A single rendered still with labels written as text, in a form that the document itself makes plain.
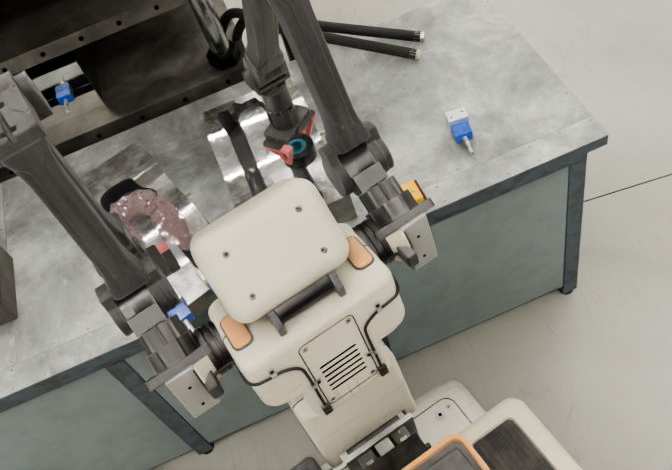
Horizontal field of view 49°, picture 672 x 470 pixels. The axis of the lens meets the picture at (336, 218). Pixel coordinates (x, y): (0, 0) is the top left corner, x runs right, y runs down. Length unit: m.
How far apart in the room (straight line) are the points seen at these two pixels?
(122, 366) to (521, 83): 1.24
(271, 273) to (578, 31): 2.48
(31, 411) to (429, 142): 1.21
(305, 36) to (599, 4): 2.46
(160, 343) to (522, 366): 1.45
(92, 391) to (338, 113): 1.11
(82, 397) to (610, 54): 2.36
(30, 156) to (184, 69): 1.36
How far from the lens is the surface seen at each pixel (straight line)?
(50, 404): 2.05
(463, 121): 1.86
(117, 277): 1.18
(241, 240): 1.07
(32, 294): 2.00
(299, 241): 1.08
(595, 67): 3.20
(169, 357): 1.20
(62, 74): 2.31
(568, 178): 2.02
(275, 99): 1.55
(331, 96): 1.19
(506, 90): 1.98
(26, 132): 1.03
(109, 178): 1.96
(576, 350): 2.44
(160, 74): 2.38
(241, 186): 1.81
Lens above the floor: 2.19
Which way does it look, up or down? 52 degrees down
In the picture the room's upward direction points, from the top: 20 degrees counter-clockwise
